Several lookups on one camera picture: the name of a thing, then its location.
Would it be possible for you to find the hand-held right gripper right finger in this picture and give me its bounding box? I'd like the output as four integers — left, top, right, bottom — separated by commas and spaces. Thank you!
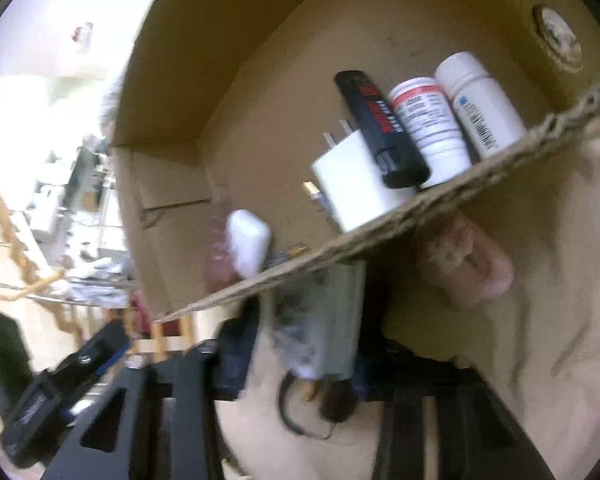
352, 340, 556, 480

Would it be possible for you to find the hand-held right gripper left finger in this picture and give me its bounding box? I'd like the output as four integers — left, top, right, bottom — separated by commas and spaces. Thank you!
45, 305, 261, 480

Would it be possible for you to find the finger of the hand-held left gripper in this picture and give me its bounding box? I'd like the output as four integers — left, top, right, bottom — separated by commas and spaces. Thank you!
47, 319, 132, 396

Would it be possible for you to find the white earbuds case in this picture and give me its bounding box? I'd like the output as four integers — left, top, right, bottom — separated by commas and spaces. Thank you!
227, 209, 272, 280

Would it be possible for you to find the black gold battery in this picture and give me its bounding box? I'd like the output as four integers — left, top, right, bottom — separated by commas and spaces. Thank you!
302, 181, 338, 221

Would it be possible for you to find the white charger plug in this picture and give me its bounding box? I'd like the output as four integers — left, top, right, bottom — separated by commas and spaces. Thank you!
311, 119, 421, 233

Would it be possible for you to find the black lighter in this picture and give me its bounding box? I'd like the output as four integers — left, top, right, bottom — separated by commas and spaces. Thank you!
334, 70, 431, 189

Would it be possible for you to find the red label pill bottle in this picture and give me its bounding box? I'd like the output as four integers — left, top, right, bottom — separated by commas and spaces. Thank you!
387, 77, 473, 190

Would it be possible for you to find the brown cardboard box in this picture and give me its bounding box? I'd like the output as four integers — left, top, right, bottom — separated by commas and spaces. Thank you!
111, 0, 600, 323

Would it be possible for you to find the wooden rack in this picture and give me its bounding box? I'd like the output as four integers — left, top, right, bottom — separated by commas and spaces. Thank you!
130, 310, 201, 361

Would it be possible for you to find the black screen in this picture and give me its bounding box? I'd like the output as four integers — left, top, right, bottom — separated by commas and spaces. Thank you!
0, 302, 33, 411

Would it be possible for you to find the pink rounded object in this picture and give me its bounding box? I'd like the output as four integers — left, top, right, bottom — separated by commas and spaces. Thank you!
414, 210, 513, 308

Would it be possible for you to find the beige blanket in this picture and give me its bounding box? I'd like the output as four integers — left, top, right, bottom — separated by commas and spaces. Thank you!
215, 100, 600, 480

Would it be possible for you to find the white plastic bottle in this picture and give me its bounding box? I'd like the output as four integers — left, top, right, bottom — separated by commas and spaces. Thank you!
434, 51, 527, 161

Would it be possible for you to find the black hair tie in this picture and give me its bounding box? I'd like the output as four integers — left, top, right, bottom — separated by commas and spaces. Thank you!
278, 374, 341, 441

